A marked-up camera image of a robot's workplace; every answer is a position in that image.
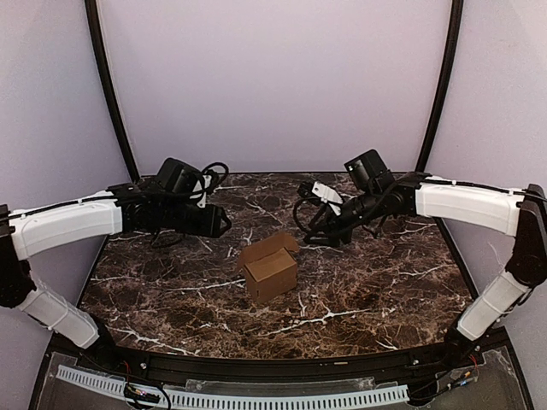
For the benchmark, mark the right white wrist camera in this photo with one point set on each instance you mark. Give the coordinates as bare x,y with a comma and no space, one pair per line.
328,196

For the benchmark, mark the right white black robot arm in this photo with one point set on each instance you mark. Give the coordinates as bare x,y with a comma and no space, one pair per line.
513,212

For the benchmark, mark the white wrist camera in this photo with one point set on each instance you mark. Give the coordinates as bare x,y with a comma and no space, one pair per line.
200,191
328,196

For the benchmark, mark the black front rail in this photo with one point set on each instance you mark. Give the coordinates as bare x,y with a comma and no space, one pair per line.
413,365

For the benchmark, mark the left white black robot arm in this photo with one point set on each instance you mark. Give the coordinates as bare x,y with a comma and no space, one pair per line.
175,199

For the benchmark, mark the white slotted cable duct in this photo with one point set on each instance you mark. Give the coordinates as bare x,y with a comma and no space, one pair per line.
218,395

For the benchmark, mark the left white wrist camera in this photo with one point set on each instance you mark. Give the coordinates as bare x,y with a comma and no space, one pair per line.
200,191

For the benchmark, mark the black frame post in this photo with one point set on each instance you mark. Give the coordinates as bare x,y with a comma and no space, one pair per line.
109,93
449,55

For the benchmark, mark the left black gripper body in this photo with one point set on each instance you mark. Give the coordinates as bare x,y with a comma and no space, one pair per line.
208,228

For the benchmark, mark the left black frame post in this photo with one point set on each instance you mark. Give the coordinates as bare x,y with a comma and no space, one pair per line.
109,93

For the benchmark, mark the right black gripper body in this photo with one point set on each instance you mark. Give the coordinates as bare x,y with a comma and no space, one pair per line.
332,224

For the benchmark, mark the right black frame post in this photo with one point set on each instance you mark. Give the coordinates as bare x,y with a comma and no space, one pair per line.
449,55

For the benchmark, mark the brown cardboard box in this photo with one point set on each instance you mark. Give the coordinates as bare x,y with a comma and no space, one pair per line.
269,267

